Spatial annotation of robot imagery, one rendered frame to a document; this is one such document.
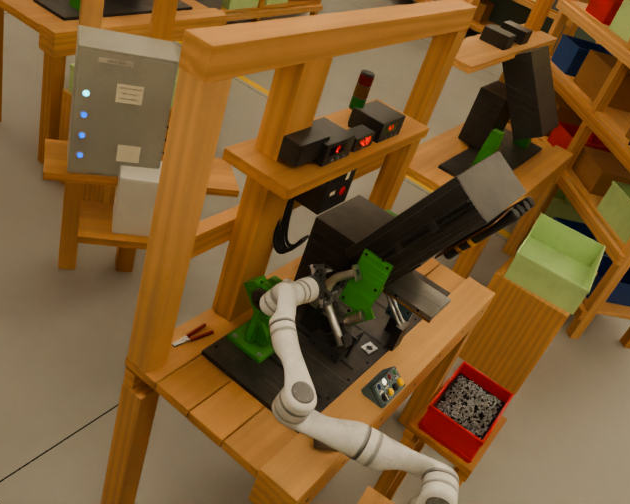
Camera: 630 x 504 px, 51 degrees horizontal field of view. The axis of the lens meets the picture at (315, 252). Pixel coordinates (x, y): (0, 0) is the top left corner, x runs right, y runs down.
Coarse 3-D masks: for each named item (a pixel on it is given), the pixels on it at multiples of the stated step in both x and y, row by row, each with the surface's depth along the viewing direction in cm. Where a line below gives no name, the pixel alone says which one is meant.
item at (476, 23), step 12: (420, 0) 1025; (432, 0) 1025; (480, 0) 999; (516, 0) 946; (528, 0) 941; (588, 0) 937; (480, 12) 992; (552, 12) 926; (480, 24) 991; (576, 24) 956
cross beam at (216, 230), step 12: (384, 156) 292; (360, 168) 277; (372, 168) 289; (300, 204) 249; (216, 216) 213; (228, 216) 215; (204, 228) 206; (216, 228) 209; (228, 228) 215; (204, 240) 207; (216, 240) 213; (228, 240) 219; (192, 252) 205
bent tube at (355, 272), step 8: (344, 272) 225; (352, 272) 223; (360, 272) 225; (328, 280) 228; (336, 280) 227; (328, 288) 228; (328, 312) 229; (336, 320) 229; (336, 328) 229; (336, 336) 229
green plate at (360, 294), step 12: (372, 252) 223; (360, 264) 225; (372, 264) 223; (384, 264) 221; (372, 276) 223; (384, 276) 221; (348, 288) 228; (360, 288) 226; (372, 288) 224; (348, 300) 229; (360, 300) 227; (372, 300) 225
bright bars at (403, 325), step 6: (390, 300) 238; (390, 306) 238; (396, 306) 240; (396, 318) 238; (402, 318) 241; (402, 324) 240; (408, 324) 241; (396, 330) 239; (402, 330) 237; (390, 336) 241; (396, 336) 240; (402, 336) 244; (390, 342) 242; (396, 342) 241; (390, 348) 243
